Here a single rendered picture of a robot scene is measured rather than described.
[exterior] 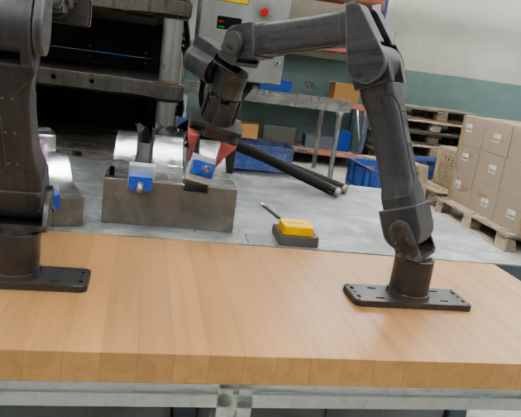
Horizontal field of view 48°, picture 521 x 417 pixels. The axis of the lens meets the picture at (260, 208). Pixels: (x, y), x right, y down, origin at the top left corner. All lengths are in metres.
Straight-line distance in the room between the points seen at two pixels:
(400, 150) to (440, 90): 7.50
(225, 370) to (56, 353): 0.20
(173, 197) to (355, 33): 0.48
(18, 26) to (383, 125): 0.54
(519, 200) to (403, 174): 3.96
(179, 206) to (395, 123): 0.47
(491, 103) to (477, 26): 1.05
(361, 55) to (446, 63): 7.51
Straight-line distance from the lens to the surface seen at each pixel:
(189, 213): 1.18
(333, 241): 1.24
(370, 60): 0.93
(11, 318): 0.80
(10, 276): 0.87
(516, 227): 4.88
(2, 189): 0.85
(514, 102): 8.89
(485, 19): 8.65
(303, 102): 4.78
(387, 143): 0.94
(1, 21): 0.70
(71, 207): 1.14
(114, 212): 1.18
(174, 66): 1.88
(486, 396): 0.92
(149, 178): 1.13
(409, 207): 0.93
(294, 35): 1.02
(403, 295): 0.96
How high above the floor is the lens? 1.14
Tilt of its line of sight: 14 degrees down
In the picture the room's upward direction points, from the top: 8 degrees clockwise
